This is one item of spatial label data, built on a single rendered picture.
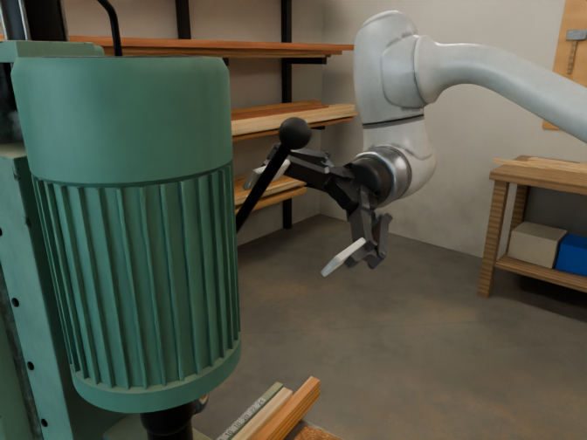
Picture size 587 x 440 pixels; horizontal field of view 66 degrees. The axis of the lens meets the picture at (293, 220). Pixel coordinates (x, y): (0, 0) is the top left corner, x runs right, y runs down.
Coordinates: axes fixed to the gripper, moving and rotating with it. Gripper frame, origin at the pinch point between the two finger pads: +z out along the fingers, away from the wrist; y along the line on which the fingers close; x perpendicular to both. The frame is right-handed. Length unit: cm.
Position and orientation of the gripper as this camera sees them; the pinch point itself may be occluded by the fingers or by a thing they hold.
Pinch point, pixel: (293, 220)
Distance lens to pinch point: 51.7
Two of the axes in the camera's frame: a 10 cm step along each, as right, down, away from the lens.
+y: -6.6, -7.2, 2.1
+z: -5.6, 2.8, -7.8
